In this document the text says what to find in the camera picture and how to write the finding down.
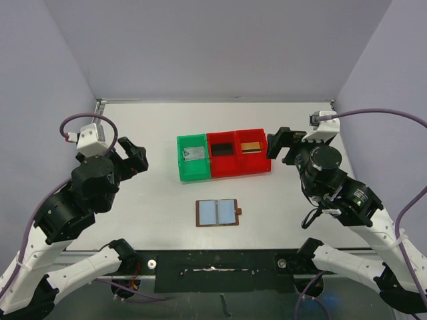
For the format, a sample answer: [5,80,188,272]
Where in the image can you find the red middle bin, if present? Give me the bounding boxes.
[207,131,241,178]

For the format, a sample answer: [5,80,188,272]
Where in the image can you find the silver card in bin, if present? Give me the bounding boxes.
[182,146,205,161]

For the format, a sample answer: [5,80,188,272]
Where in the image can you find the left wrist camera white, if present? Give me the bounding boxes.
[77,123,108,157]

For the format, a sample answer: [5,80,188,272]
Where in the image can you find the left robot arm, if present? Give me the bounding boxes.
[1,137,149,319]

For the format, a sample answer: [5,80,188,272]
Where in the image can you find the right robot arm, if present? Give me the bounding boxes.
[266,127,426,315]

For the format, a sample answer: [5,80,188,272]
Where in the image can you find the brown leather card holder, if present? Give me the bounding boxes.
[195,199,242,227]

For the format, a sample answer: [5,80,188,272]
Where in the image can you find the red bin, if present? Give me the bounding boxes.
[207,131,241,178]
[236,129,272,175]

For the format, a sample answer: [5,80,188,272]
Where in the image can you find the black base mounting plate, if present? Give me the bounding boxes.
[112,249,319,294]

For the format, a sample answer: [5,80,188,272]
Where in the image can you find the green plastic bin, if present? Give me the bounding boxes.
[177,133,211,182]

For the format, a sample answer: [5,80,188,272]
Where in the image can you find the gold card in bin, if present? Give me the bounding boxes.
[241,141,262,154]

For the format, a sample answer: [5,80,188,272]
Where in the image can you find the black card in bin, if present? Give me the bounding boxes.
[211,143,234,157]

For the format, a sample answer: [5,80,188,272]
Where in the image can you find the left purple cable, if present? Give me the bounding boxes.
[0,113,167,303]

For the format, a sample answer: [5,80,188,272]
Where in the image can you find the red right bin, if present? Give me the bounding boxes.
[236,129,272,175]

